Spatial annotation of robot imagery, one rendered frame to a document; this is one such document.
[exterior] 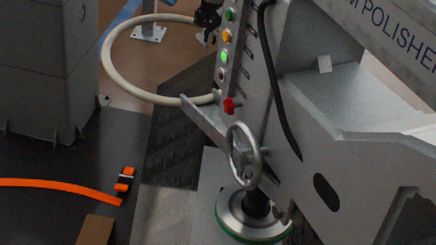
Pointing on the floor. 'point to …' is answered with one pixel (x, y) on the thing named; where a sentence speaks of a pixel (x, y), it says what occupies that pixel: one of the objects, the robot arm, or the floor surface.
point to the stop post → (150, 29)
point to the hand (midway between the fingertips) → (210, 45)
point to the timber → (97, 231)
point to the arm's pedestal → (49, 68)
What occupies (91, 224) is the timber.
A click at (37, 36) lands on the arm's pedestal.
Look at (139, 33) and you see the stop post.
